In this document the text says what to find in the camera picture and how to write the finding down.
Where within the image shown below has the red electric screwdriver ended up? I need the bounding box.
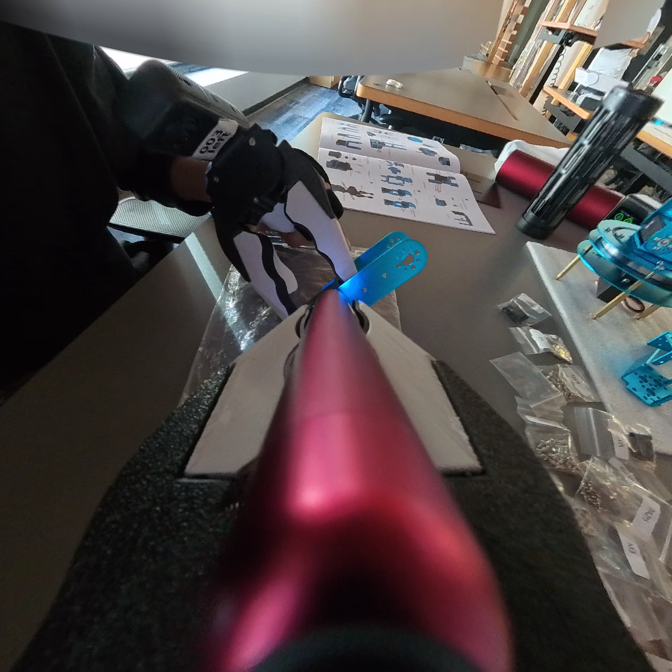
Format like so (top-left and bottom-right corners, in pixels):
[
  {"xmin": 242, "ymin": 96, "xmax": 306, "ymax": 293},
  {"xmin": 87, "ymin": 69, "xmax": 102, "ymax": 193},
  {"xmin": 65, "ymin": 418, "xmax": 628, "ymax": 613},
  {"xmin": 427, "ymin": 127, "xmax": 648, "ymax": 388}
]
[{"xmin": 202, "ymin": 289, "xmax": 512, "ymax": 672}]

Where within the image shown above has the large clear plastic bag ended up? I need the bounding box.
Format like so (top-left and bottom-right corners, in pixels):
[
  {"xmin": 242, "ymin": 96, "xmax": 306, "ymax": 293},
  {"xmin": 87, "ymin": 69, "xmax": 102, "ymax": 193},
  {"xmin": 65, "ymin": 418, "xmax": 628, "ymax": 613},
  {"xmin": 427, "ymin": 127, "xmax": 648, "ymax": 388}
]
[{"xmin": 191, "ymin": 244, "xmax": 405, "ymax": 379}]

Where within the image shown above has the person's left hand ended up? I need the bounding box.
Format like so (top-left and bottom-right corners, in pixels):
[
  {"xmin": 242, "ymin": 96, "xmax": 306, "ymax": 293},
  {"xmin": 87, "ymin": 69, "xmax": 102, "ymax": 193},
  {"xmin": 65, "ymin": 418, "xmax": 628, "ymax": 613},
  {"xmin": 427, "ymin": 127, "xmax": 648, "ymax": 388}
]
[{"xmin": 169, "ymin": 156, "xmax": 213, "ymax": 209}]

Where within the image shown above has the black device green display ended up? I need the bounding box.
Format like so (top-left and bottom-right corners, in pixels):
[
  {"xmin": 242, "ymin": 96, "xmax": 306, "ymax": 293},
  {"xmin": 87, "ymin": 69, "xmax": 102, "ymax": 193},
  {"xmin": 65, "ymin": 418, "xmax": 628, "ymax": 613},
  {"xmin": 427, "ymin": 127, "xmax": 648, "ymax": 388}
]
[{"xmin": 609, "ymin": 193, "xmax": 659, "ymax": 232}]

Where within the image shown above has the black office chair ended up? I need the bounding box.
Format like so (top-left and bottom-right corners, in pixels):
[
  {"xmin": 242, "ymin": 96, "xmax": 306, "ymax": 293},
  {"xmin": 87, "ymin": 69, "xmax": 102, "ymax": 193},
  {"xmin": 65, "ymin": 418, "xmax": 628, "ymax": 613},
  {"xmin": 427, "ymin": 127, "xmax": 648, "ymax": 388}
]
[{"xmin": 336, "ymin": 73, "xmax": 379, "ymax": 124}]

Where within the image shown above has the grey desk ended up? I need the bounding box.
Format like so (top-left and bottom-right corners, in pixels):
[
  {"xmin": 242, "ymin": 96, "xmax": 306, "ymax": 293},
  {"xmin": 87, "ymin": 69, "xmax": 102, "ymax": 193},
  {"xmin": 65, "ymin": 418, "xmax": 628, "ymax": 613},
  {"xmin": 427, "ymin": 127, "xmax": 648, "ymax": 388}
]
[{"xmin": 0, "ymin": 113, "xmax": 672, "ymax": 672}]

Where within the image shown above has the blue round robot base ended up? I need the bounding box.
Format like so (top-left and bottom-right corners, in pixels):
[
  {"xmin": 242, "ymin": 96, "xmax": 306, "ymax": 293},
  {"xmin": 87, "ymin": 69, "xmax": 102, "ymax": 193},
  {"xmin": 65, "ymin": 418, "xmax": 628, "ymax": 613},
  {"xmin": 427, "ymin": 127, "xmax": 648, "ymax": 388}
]
[{"xmin": 556, "ymin": 199, "xmax": 672, "ymax": 321}]

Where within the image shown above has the red cylindrical case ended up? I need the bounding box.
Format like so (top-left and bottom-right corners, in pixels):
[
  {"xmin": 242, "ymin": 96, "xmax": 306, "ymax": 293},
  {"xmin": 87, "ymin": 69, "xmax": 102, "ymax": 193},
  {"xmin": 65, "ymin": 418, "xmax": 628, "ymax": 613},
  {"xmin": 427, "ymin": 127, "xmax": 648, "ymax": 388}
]
[{"xmin": 493, "ymin": 144, "xmax": 625, "ymax": 229}]

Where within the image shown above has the white foam sheet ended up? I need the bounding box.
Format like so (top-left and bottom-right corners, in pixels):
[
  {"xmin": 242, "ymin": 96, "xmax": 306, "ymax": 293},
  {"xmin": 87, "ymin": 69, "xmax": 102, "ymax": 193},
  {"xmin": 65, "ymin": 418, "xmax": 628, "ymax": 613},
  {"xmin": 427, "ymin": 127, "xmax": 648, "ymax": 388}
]
[{"xmin": 526, "ymin": 240, "xmax": 672, "ymax": 410}]

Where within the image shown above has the small blue bracket part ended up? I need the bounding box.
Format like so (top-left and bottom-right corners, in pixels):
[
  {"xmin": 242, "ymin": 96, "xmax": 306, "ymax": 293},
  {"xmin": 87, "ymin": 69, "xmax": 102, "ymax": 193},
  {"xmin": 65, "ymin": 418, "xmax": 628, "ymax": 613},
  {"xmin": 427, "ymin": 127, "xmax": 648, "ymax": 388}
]
[{"xmin": 621, "ymin": 331, "xmax": 672, "ymax": 407}]

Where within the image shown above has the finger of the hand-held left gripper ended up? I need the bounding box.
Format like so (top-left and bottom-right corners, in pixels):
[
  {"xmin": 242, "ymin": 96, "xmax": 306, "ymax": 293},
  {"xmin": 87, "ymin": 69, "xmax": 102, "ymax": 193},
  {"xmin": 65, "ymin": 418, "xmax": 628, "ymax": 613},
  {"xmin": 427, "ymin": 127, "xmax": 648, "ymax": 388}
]
[
  {"xmin": 232, "ymin": 226, "xmax": 306, "ymax": 320},
  {"xmin": 283, "ymin": 178, "xmax": 360, "ymax": 285}
]

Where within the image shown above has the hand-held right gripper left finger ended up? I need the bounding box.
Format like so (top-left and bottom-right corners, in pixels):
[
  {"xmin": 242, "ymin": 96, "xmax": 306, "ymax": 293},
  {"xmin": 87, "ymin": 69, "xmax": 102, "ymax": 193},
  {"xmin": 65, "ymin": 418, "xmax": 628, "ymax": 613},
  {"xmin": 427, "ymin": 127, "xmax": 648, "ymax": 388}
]
[{"xmin": 185, "ymin": 306, "xmax": 305, "ymax": 477}]

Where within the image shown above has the black patterned cylinder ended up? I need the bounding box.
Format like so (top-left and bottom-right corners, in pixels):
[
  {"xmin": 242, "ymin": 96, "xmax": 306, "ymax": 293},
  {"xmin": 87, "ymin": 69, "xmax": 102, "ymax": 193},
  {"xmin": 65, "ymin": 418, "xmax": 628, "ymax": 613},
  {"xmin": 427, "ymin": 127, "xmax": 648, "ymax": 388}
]
[{"xmin": 516, "ymin": 84, "xmax": 663, "ymax": 241}]

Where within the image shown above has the long wooden table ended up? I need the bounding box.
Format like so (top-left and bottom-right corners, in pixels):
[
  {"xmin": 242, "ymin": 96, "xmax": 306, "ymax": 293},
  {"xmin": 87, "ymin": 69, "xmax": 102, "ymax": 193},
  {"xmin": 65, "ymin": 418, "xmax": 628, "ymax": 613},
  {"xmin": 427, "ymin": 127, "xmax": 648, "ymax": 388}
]
[{"xmin": 356, "ymin": 68, "xmax": 573, "ymax": 148}]

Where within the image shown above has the wooden shelving unit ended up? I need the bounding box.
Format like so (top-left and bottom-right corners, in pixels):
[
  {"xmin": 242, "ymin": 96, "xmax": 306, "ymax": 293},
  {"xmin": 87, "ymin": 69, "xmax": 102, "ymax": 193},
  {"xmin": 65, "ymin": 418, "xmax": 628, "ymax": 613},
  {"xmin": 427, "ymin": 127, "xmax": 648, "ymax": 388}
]
[{"xmin": 488, "ymin": 0, "xmax": 672, "ymax": 121}]

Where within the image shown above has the open instruction manual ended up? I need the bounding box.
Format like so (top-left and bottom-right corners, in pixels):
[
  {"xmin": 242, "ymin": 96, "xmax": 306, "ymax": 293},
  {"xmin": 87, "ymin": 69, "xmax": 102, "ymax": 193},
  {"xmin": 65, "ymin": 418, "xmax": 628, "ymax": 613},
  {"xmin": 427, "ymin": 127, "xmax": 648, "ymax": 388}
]
[{"xmin": 317, "ymin": 117, "xmax": 497, "ymax": 235}]

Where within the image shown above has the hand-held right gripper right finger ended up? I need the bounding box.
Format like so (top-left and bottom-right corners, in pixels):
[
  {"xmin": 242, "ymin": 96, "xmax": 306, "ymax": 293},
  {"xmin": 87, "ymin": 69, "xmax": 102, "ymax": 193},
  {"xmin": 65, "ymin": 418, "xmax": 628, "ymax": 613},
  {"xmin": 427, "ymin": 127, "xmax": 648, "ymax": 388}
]
[{"xmin": 356, "ymin": 304, "xmax": 482, "ymax": 474}]

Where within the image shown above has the blue metal servo bracket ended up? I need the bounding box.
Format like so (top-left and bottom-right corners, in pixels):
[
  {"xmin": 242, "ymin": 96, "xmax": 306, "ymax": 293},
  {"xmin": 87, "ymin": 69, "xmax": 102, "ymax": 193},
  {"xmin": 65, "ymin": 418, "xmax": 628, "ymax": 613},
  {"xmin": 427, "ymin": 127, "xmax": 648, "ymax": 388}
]
[{"xmin": 320, "ymin": 230, "xmax": 428, "ymax": 308}]

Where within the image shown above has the person's left forearm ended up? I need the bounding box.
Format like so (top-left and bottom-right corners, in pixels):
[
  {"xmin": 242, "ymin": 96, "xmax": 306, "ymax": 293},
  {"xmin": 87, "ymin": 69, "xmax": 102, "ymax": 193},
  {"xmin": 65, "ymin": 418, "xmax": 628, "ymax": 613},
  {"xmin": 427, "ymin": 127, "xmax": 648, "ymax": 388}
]
[{"xmin": 0, "ymin": 21, "xmax": 213, "ymax": 392}]

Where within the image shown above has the pile of small screw bags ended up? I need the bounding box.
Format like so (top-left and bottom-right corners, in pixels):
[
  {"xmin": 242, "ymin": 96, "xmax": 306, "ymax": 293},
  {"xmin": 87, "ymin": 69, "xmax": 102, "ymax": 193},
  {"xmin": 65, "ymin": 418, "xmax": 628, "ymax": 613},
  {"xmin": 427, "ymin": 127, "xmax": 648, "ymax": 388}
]
[{"xmin": 489, "ymin": 294, "xmax": 672, "ymax": 657}]

